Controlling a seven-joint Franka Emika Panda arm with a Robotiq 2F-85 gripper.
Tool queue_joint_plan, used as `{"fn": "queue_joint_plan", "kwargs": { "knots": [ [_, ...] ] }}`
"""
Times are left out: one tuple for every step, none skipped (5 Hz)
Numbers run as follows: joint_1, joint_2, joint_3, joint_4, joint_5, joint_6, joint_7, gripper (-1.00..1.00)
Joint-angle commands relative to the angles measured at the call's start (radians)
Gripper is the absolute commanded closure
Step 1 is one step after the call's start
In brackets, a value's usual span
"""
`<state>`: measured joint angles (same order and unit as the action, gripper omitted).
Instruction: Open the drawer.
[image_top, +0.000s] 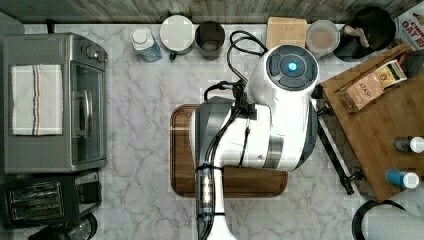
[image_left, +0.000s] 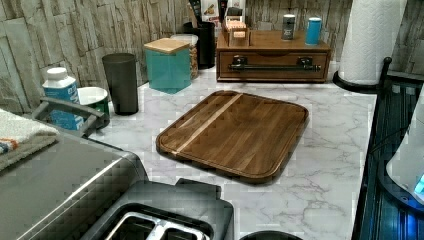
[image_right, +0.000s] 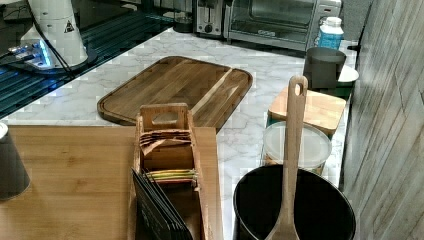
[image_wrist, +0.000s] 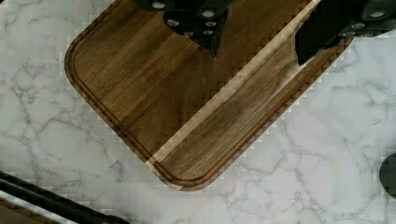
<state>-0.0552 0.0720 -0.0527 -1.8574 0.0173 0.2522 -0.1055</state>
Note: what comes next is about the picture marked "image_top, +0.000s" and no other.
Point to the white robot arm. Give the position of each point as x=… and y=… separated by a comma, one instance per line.
x=269, y=123

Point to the wooden drawer organizer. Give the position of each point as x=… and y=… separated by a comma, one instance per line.
x=370, y=132

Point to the wooden cutting board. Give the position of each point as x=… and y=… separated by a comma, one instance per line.
x=238, y=182

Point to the dark grey tumbler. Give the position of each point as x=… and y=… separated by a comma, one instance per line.
x=210, y=37

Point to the white green mug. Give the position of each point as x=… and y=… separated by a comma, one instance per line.
x=177, y=35

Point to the white blue plastic bottle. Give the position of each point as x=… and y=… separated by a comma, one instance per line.
x=146, y=45

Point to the clear jar with nuts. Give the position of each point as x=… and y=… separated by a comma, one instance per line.
x=322, y=38

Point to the stash tea box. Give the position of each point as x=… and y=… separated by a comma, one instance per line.
x=359, y=93

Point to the silver toaster oven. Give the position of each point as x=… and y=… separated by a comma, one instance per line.
x=82, y=145

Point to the white striped towel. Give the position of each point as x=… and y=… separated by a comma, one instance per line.
x=37, y=105

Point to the black utensil holder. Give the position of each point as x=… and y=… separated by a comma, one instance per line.
x=371, y=29

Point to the paper towel roll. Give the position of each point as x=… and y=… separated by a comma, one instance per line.
x=382, y=223

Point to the black toaster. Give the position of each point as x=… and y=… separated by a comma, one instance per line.
x=49, y=199

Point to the grey shaker white cap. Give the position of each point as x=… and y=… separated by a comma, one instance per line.
x=409, y=144

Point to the blue shaker white cap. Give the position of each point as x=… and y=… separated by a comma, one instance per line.
x=404, y=179

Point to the oat cereal box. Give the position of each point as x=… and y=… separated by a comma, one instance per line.
x=410, y=27

